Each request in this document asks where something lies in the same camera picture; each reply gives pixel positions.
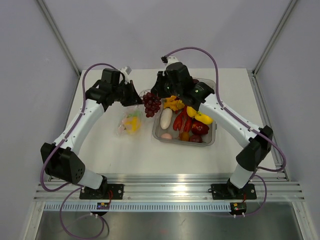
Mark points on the red bell pepper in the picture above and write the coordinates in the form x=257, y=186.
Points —
x=199, y=128

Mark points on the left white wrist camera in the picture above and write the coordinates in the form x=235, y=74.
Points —
x=125, y=72

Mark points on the aluminium frame post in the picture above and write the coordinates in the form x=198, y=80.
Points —
x=275, y=35
x=44, y=9

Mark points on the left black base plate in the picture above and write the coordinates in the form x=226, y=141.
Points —
x=114, y=191

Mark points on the yellow bell pepper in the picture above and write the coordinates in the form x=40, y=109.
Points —
x=132, y=125

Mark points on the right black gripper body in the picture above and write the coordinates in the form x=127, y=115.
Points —
x=165, y=89

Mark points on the green bitter gourd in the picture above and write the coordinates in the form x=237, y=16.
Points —
x=134, y=114

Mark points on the slotted white cable duct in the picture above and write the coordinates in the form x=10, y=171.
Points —
x=139, y=207

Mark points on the left aluminium frame post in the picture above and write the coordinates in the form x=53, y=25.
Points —
x=44, y=9

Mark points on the right aluminium frame post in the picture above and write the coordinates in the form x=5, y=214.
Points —
x=275, y=35

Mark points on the red crayfish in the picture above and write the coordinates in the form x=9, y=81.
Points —
x=183, y=122

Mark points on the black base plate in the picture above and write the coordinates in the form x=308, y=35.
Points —
x=225, y=191
x=114, y=191

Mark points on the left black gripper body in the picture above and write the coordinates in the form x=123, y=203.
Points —
x=119, y=91

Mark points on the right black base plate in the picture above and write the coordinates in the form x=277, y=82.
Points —
x=225, y=191

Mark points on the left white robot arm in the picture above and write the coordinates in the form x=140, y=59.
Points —
x=60, y=158

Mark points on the aluminium mounting rail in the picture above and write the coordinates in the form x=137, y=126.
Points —
x=194, y=187

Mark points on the dark red apple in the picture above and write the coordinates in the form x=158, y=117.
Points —
x=196, y=138

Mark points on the pink egg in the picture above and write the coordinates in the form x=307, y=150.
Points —
x=166, y=136

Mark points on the dark red grape bunch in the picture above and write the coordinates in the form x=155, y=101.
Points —
x=152, y=104

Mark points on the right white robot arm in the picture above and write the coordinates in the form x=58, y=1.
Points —
x=255, y=141

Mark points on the clear pink zip top bag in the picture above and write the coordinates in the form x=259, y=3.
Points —
x=121, y=130

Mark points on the clear plastic food container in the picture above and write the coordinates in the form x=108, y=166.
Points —
x=157, y=131

